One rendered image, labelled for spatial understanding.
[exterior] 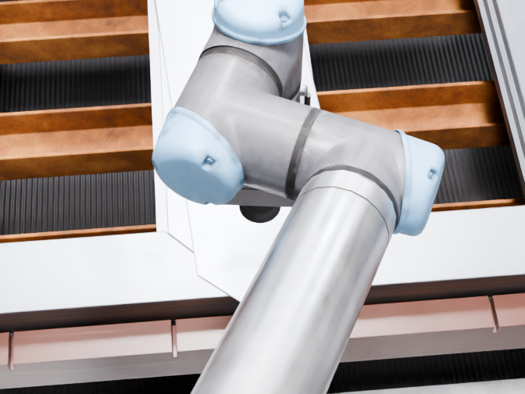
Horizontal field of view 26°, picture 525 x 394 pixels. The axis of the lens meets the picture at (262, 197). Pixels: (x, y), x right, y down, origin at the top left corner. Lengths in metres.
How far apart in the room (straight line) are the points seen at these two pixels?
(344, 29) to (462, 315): 0.56
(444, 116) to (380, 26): 0.17
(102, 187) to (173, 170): 0.85
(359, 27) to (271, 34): 0.79
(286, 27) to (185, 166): 0.14
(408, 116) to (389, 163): 0.79
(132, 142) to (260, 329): 0.93
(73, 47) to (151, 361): 0.58
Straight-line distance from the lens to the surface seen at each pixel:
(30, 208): 1.72
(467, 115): 1.65
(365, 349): 1.30
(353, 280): 0.76
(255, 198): 1.11
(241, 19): 0.91
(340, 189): 0.81
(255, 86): 0.90
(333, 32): 1.70
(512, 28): 1.52
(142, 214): 1.69
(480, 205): 1.51
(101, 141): 1.61
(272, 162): 0.87
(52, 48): 1.70
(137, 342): 1.28
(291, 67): 0.95
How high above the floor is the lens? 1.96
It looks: 56 degrees down
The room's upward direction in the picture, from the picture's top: straight up
